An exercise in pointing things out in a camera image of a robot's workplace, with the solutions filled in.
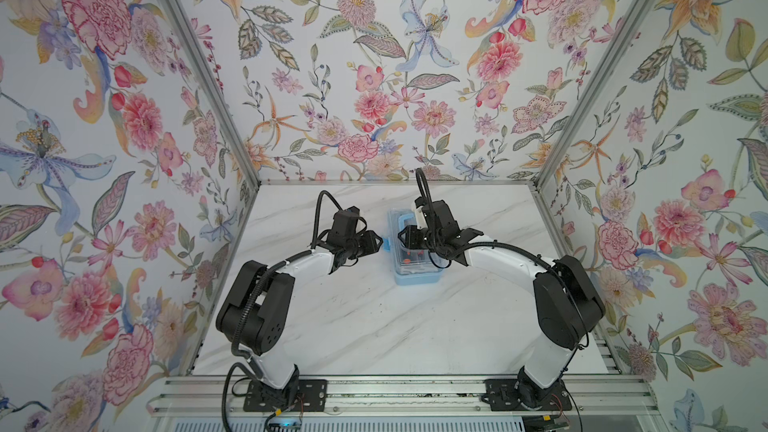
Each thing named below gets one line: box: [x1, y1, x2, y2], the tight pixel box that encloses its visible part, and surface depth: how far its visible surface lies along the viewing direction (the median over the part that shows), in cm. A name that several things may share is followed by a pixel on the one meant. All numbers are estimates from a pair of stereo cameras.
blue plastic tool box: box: [384, 209, 444, 286], surface depth 90 cm
